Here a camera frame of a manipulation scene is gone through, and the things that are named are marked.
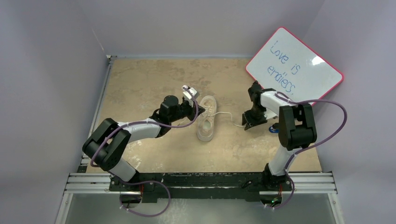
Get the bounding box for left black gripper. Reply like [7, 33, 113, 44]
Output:
[169, 99, 205, 123]

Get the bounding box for aluminium frame rail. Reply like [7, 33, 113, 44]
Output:
[56, 58, 340, 224]

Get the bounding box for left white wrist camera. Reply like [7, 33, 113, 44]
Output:
[182, 85, 199, 100]

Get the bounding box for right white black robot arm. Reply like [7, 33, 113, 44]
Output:
[242, 81, 317, 190]

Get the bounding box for pink framed whiteboard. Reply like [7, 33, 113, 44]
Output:
[246, 27, 344, 101]

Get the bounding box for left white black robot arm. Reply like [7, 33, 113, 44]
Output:
[82, 95, 205, 191]

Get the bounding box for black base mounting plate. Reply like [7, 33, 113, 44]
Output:
[109, 171, 292, 203]

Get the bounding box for beige sneaker shoe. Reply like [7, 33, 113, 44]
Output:
[197, 96, 217, 142]

